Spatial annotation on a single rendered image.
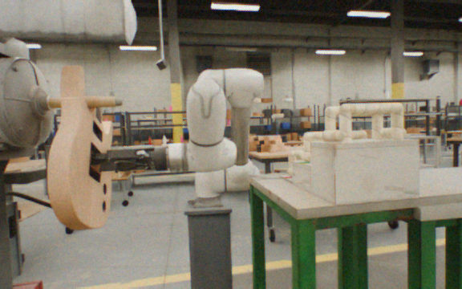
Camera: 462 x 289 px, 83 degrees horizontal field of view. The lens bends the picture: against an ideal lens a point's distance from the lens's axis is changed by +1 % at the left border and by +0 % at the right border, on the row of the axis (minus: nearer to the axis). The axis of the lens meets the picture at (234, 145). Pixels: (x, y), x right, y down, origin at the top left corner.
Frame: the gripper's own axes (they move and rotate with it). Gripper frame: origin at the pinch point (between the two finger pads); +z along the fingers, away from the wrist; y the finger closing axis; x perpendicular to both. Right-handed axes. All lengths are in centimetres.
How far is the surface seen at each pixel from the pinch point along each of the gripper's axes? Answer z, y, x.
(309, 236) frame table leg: -58, -5, -28
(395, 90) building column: -742, 584, 397
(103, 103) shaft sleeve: -2.5, -5.5, 16.9
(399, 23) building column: -756, 486, 595
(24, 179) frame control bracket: 26.1, 13.4, 0.7
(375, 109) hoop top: -80, -20, 4
